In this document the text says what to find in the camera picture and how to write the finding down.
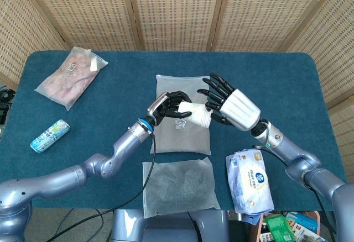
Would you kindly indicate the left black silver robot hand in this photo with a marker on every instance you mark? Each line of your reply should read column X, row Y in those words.
column 159, row 106

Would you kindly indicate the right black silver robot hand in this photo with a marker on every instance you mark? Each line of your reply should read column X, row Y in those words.
column 240, row 109

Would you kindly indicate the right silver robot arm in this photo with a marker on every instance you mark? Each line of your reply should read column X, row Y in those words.
column 309, row 167

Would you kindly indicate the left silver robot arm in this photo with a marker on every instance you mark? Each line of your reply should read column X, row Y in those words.
column 83, row 170

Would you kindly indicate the frosted bag of grey fabric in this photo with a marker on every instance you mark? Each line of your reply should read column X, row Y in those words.
column 181, row 139

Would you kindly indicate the blue felt table mat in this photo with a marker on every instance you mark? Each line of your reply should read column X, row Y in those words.
column 110, row 87

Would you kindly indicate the white blue tissue pack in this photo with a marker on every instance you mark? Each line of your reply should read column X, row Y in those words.
column 250, row 181

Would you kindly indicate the frosted bag of dark fabric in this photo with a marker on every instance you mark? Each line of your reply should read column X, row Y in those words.
column 178, row 186

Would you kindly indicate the clear bag of pink clothing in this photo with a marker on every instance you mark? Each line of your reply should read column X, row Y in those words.
column 70, row 77

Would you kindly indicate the woven bamboo screen panel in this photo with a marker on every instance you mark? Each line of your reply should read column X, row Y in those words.
column 332, row 54
column 177, row 12
column 19, row 26
column 83, row 12
column 268, row 12

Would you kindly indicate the blue green drink can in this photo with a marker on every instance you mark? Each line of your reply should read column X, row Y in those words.
column 49, row 136

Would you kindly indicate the brown storage basket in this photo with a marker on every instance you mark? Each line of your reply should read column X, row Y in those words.
column 261, row 229

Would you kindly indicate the silver blue robot torso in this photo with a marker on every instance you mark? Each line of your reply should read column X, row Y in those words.
column 168, row 229

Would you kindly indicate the green snack packet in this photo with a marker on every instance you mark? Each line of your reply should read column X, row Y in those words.
column 279, row 228

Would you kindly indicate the blue printed snack box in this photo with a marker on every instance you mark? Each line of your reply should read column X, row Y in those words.
column 302, row 222

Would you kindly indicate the black equipment beside table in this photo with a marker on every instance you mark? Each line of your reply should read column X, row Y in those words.
column 5, row 101

